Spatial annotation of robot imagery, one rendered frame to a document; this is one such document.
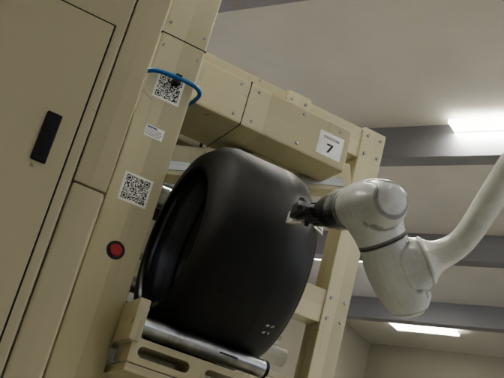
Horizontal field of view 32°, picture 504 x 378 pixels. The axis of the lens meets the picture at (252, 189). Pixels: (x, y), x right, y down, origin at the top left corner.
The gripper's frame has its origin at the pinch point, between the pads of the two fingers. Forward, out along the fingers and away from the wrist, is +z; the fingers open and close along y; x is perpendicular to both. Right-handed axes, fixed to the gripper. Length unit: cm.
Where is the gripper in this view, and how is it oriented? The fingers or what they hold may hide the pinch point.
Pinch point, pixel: (295, 217)
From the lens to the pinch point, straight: 206.5
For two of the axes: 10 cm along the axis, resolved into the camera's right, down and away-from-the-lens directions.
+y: -8.6, -3.8, -3.5
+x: -3.1, 9.2, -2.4
